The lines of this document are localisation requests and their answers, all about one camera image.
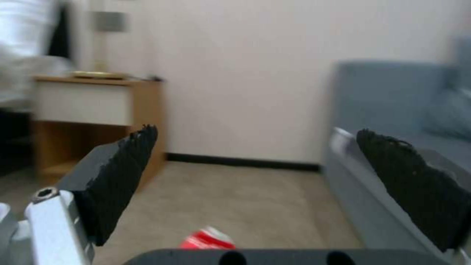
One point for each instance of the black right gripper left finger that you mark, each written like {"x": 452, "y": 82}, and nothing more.
{"x": 110, "y": 176}

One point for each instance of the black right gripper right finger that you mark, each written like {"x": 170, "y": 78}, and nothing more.
{"x": 416, "y": 187}

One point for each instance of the blue grey sofa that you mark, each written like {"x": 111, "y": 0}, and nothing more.
{"x": 399, "y": 143}

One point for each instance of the wooden nightstand with white drawer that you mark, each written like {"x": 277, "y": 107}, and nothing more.
{"x": 99, "y": 121}

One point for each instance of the blue grey sofa cushion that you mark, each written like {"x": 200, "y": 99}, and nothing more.
{"x": 450, "y": 117}

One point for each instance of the crushed red soda can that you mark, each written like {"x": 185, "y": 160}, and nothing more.
{"x": 207, "y": 239}

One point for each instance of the table lamp with grey shade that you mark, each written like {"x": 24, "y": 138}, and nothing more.
{"x": 103, "y": 44}

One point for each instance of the bed with white bedding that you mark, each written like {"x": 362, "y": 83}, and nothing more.
{"x": 22, "y": 63}

